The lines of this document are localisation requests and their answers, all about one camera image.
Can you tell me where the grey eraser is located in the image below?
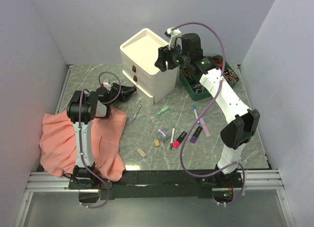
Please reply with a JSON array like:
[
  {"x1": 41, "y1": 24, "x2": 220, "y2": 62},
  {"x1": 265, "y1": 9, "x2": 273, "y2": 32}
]
[{"x1": 136, "y1": 148, "x2": 147, "y2": 158}]

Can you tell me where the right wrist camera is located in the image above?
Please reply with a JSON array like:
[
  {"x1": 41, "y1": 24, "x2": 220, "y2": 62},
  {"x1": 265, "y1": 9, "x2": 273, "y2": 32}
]
[{"x1": 165, "y1": 28, "x2": 182, "y2": 50}]

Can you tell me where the green compartment tray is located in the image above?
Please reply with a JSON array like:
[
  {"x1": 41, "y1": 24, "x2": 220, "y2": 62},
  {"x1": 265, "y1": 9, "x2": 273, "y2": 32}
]
[{"x1": 179, "y1": 61, "x2": 239, "y2": 101}]

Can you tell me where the pink fabric garment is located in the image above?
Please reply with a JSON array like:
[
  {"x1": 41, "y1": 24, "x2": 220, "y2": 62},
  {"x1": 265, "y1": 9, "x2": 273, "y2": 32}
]
[{"x1": 39, "y1": 107, "x2": 127, "y2": 181}]

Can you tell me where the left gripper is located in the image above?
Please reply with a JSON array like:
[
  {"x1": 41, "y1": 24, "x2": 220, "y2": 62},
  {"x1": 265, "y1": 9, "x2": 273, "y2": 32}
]
[{"x1": 107, "y1": 83, "x2": 135, "y2": 106}]

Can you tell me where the white drawer organizer box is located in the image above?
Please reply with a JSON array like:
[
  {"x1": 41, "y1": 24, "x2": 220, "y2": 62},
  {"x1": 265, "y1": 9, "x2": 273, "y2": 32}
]
[{"x1": 120, "y1": 28, "x2": 178, "y2": 105}]

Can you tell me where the pink black highlighter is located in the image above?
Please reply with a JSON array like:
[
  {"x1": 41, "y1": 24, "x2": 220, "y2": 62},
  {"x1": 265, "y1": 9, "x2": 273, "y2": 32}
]
[{"x1": 172, "y1": 131, "x2": 187, "y2": 148}]

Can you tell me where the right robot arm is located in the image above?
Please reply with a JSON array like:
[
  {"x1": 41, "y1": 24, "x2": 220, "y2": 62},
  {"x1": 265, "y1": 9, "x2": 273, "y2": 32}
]
[{"x1": 155, "y1": 29, "x2": 260, "y2": 187}]

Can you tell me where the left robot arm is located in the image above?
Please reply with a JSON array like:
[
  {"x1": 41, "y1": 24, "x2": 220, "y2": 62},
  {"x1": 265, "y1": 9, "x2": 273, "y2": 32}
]
[{"x1": 67, "y1": 83, "x2": 136, "y2": 189}]

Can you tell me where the blue long nib marker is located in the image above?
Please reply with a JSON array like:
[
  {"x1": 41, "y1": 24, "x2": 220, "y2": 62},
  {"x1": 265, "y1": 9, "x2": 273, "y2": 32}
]
[{"x1": 131, "y1": 104, "x2": 142, "y2": 124}]

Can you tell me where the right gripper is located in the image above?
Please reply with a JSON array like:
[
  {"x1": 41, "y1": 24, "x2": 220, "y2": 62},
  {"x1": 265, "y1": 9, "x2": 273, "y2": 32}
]
[{"x1": 154, "y1": 40, "x2": 190, "y2": 73}]

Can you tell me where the white green-tipped marker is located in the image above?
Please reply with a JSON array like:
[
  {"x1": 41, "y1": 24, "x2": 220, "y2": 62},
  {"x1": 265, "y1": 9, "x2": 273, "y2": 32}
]
[{"x1": 169, "y1": 127, "x2": 175, "y2": 150}]

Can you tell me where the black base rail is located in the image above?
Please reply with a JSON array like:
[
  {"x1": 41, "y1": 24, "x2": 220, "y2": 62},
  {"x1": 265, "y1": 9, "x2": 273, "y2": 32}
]
[{"x1": 36, "y1": 164, "x2": 273, "y2": 203}]

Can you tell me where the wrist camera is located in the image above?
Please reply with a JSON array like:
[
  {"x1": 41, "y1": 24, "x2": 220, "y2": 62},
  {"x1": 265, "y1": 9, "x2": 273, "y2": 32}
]
[
  {"x1": 165, "y1": 28, "x2": 182, "y2": 50},
  {"x1": 101, "y1": 79, "x2": 112, "y2": 89}
]

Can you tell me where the blue capped white marker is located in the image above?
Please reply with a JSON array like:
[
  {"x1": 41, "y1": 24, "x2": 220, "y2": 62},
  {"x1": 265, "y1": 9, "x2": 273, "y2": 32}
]
[{"x1": 192, "y1": 105, "x2": 200, "y2": 125}]

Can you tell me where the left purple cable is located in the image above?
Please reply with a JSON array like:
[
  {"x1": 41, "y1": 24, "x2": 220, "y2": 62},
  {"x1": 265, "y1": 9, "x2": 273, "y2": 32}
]
[{"x1": 78, "y1": 71, "x2": 121, "y2": 209}]

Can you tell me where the purple black highlighter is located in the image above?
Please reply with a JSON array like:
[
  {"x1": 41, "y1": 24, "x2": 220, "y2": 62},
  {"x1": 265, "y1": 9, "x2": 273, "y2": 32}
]
[{"x1": 190, "y1": 126, "x2": 203, "y2": 143}]

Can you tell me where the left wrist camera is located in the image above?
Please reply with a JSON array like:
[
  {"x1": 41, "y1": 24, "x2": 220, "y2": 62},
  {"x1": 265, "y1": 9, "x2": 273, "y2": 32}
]
[{"x1": 101, "y1": 79, "x2": 112, "y2": 89}]

